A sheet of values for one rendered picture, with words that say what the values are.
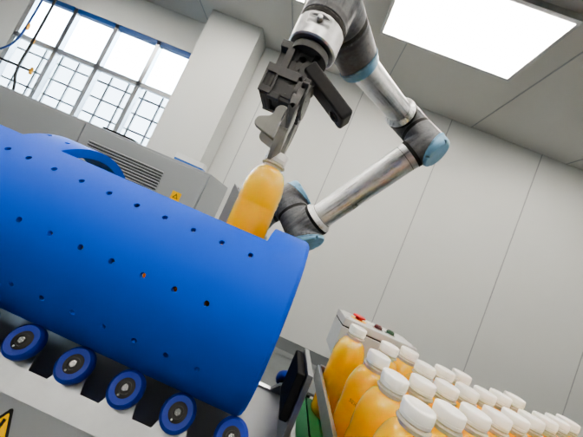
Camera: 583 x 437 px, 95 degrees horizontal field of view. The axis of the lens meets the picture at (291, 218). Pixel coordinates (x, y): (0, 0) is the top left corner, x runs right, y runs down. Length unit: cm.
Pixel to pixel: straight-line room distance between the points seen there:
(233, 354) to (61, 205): 29
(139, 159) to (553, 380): 480
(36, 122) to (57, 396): 264
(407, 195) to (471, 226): 84
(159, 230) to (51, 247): 12
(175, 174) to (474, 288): 342
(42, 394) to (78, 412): 5
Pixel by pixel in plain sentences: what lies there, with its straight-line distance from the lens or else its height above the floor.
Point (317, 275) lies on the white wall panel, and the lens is 327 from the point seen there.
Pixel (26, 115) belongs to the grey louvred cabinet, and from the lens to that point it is 308.
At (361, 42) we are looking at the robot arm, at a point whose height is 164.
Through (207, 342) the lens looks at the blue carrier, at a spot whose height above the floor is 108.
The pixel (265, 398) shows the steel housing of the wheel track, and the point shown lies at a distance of 62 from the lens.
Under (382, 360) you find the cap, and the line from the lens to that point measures 53.
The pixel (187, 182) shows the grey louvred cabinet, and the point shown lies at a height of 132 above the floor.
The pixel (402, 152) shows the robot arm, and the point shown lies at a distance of 111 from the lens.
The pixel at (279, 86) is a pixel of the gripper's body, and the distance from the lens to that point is 51.
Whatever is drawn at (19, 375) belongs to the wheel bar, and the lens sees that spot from 53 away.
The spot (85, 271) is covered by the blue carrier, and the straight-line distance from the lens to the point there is 41.
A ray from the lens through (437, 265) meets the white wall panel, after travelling 364.
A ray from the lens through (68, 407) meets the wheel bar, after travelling 50.
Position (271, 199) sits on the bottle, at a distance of 44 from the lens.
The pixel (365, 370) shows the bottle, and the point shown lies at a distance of 54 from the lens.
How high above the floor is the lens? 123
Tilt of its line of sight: 4 degrees up
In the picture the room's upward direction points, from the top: 23 degrees clockwise
